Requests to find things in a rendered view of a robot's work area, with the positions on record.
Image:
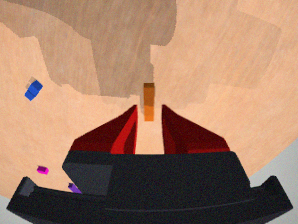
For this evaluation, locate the magenta rod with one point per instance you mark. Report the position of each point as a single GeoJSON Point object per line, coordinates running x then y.
{"type": "Point", "coordinates": [42, 170]}

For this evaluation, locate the purple rod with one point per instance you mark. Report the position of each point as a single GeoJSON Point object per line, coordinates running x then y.
{"type": "Point", "coordinates": [73, 188]}

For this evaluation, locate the orange rod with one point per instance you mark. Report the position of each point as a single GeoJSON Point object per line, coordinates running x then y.
{"type": "Point", "coordinates": [148, 90]}

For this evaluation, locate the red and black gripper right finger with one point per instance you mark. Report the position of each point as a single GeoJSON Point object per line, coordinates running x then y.
{"type": "Point", "coordinates": [188, 136]}

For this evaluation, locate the small blue block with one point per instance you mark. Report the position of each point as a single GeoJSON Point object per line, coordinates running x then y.
{"type": "Point", "coordinates": [29, 95]}
{"type": "Point", "coordinates": [35, 87]}

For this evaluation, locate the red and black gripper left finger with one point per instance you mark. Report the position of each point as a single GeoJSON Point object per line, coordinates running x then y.
{"type": "Point", "coordinates": [114, 136]}

